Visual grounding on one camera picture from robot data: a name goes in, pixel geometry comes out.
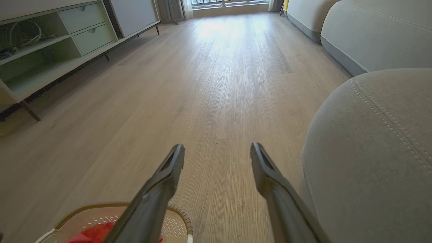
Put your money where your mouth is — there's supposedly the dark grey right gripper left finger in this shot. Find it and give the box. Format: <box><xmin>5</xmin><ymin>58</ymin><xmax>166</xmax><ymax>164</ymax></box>
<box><xmin>103</xmin><ymin>144</ymin><xmax>186</xmax><ymax>243</ymax></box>

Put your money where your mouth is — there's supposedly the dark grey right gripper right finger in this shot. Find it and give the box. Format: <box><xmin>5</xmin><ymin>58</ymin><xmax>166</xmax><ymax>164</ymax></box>
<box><xmin>250</xmin><ymin>142</ymin><xmax>333</xmax><ymax>243</ymax></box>

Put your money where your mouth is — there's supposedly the orange red clothing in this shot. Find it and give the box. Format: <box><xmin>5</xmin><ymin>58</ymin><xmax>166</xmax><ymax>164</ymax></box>
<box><xmin>66</xmin><ymin>222</ymin><xmax>163</xmax><ymax>243</ymax></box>

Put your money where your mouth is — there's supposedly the grey and yellow sofa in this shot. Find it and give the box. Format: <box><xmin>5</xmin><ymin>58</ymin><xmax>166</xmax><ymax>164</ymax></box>
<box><xmin>283</xmin><ymin>0</ymin><xmax>432</xmax><ymax>243</ymax></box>

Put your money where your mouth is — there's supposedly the white laundry basket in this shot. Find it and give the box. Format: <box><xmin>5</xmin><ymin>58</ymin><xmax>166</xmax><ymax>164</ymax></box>
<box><xmin>34</xmin><ymin>202</ymin><xmax>194</xmax><ymax>243</ymax></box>

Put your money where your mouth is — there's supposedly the pale green cabinet drawer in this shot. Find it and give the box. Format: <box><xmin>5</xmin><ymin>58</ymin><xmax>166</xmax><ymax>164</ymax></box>
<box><xmin>59</xmin><ymin>3</ymin><xmax>106</xmax><ymax>34</ymax></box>
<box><xmin>73</xmin><ymin>23</ymin><xmax>114</xmax><ymax>56</ymax></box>

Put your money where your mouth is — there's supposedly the pale green TV cabinet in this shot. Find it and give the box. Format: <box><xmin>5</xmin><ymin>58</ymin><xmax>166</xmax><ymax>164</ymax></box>
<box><xmin>0</xmin><ymin>0</ymin><xmax>161</xmax><ymax>123</ymax></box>

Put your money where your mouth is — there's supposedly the white sheer curtain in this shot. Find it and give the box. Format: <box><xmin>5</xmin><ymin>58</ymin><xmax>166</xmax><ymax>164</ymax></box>
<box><xmin>182</xmin><ymin>0</ymin><xmax>194</xmax><ymax>19</ymax></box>

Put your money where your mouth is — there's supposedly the large window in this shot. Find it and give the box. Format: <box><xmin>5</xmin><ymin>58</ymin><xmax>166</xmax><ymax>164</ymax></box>
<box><xmin>191</xmin><ymin>0</ymin><xmax>270</xmax><ymax>8</ymax></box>

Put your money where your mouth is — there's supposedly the metal window railing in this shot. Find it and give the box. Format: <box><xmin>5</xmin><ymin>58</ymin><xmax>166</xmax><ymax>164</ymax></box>
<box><xmin>191</xmin><ymin>0</ymin><xmax>270</xmax><ymax>6</ymax></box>

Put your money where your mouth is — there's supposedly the white coiled cable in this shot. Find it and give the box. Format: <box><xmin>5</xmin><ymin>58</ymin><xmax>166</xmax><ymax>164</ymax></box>
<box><xmin>8</xmin><ymin>19</ymin><xmax>58</xmax><ymax>48</ymax></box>

